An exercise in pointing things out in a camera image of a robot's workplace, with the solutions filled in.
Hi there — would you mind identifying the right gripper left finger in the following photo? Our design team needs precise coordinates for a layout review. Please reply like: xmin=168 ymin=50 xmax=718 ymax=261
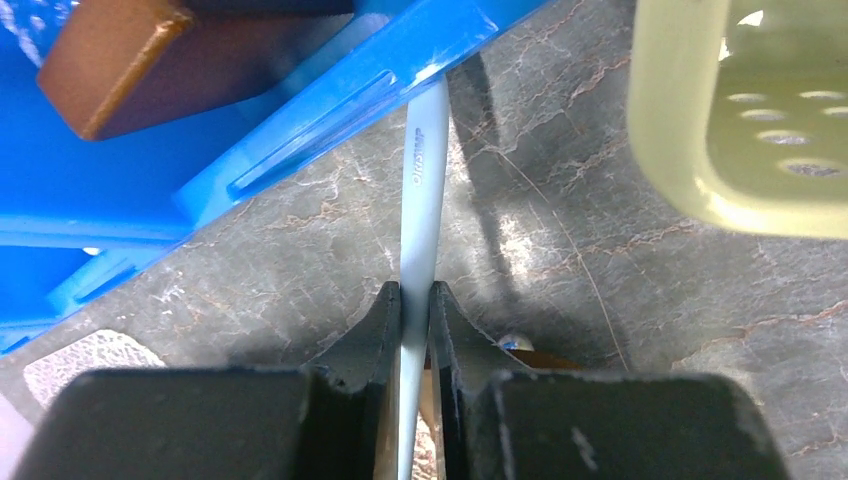
xmin=14 ymin=281 xmax=401 ymax=479

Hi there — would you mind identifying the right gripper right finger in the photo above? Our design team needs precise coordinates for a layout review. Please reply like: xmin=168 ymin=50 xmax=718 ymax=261
xmin=429 ymin=282 xmax=790 ymax=479

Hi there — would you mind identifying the light blue toothbrush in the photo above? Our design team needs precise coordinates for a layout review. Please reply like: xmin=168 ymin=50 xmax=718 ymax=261
xmin=397 ymin=76 xmax=450 ymax=479

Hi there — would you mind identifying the oval wooden tray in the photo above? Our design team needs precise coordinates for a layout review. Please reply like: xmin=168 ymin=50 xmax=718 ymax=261
xmin=419 ymin=349 xmax=582 ymax=431

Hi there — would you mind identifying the clear textured glass mat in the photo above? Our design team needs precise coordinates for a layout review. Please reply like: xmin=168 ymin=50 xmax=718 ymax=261
xmin=23 ymin=329 xmax=165 ymax=408

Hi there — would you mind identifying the blue three-compartment bin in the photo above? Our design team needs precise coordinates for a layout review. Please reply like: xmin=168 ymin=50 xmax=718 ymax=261
xmin=1 ymin=1 xmax=540 ymax=354

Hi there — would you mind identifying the light green plastic basket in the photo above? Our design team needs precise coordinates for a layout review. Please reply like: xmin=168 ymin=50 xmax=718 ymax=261
xmin=627 ymin=1 xmax=847 ymax=239

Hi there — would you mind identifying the acrylic holder with wood ends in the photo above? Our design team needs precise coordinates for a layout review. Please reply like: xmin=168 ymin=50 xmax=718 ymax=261
xmin=36 ymin=1 xmax=354 ymax=141

